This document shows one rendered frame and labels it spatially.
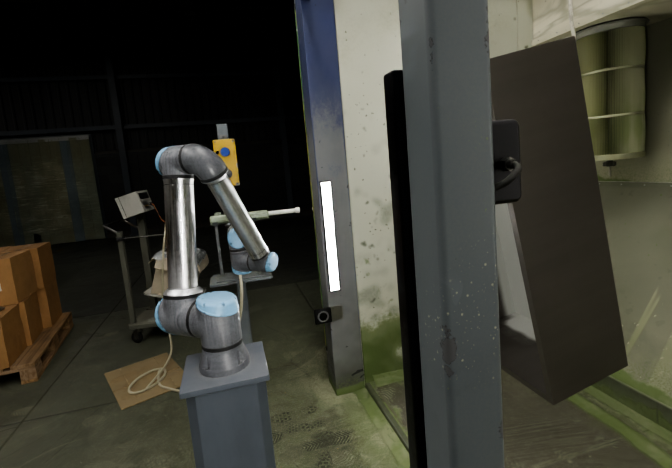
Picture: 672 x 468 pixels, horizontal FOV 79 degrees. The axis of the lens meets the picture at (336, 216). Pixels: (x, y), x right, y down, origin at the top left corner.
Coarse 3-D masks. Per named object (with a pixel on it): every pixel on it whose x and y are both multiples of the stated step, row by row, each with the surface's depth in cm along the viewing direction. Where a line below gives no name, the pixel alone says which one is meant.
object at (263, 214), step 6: (264, 210) 222; (276, 210) 224; (282, 210) 225; (288, 210) 225; (294, 210) 226; (216, 216) 214; (222, 216) 215; (252, 216) 219; (258, 216) 220; (264, 216) 221; (210, 222) 214; (222, 222) 216; (228, 222) 216
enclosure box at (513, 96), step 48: (528, 48) 124; (576, 48) 129; (528, 96) 126; (576, 96) 131; (528, 144) 128; (576, 144) 133; (528, 192) 130; (576, 192) 135; (528, 240) 132; (576, 240) 138; (528, 288) 135; (576, 288) 140; (528, 336) 185; (576, 336) 142; (528, 384) 154; (576, 384) 145
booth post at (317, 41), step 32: (320, 0) 214; (320, 32) 216; (320, 64) 218; (320, 96) 220; (320, 128) 221; (320, 160) 223; (320, 224) 229; (320, 256) 239; (352, 256) 234; (352, 288) 236; (352, 320) 238; (352, 352) 240; (352, 384) 242
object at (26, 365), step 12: (60, 324) 365; (72, 324) 399; (48, 336) 338; (60, 336) 369; (36, 348) 315; (48, 348) 338; (24, 360) 294; (36, 360) 294; (48, 360) 320; (0, 372) 283; (12, 372) 286; (24, 372) 288; (36, 372) 291
